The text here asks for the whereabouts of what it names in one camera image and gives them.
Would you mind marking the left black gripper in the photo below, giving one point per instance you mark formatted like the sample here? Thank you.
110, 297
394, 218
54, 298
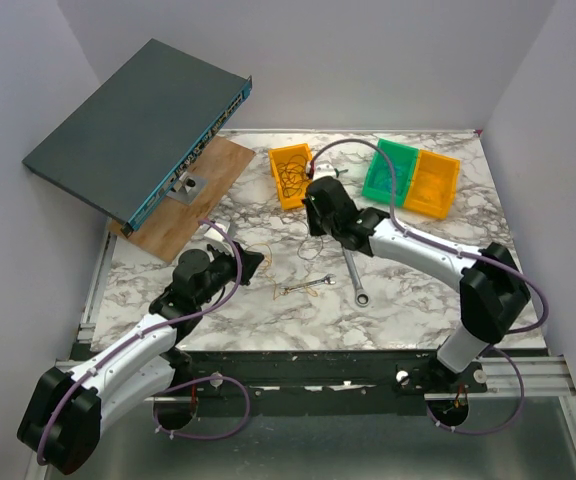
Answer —
248, 263

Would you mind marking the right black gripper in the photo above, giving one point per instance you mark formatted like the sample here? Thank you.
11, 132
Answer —
314, 230

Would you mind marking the yellow plastic bin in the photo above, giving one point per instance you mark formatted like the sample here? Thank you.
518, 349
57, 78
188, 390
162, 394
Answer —
289, 169
433, 185

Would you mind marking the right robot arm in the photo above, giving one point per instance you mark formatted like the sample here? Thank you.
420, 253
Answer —
491, 290

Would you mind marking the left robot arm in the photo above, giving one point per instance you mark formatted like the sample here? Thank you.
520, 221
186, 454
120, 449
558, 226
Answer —
69, 410

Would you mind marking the small combination wrench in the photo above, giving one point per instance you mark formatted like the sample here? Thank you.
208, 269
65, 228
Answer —
328, 279

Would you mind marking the plywood board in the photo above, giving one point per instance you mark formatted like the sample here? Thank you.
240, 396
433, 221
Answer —
175, 220

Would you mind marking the large ratchet wrench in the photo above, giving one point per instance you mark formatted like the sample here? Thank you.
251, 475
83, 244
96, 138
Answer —
362, 298

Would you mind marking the green plastic bin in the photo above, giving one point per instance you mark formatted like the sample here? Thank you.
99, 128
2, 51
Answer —
378, 181

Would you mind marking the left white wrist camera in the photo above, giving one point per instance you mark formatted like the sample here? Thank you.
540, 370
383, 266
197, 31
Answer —
216, 239

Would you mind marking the metal bracket with knob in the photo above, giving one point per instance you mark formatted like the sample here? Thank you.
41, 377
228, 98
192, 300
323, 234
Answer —
187, 188

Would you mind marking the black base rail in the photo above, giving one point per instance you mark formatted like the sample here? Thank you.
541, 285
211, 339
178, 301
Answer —
304, 405

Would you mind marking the dark grey network switch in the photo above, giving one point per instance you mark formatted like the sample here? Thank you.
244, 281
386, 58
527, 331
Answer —
125, 147

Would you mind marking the aluminium frame rail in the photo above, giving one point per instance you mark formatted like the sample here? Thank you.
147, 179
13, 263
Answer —
528, 375

